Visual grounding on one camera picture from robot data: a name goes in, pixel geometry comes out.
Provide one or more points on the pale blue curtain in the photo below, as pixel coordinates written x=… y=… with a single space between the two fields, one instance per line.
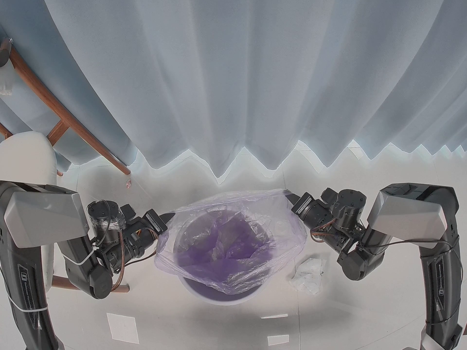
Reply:
x=40 y=42
x=255 y=67

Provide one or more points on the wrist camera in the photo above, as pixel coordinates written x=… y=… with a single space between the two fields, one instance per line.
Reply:
x=328 y=197
x=127 y=213

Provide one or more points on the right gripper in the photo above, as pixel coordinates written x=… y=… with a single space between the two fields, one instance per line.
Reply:
x=313 y=213

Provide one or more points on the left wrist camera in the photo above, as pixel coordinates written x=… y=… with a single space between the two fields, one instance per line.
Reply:
x=127 y=213

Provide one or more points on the white trash bin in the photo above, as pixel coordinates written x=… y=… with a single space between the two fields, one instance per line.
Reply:
x=222 y=302

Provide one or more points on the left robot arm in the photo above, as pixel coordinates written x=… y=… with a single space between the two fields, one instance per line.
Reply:
x=36 y=213

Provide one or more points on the white paper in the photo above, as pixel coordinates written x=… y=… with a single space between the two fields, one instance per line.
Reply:
x=306 y=275

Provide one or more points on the white cushioned wooden chair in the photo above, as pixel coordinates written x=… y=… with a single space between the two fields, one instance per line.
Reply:
x=25 y=155

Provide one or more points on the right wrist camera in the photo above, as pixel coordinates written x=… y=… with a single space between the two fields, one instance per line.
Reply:
x=328 y=197

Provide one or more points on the purple plastic bag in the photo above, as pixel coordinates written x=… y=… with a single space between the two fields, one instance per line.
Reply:
x=219 y=239

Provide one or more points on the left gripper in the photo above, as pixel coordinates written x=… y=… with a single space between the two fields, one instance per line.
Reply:
x=149 y=232

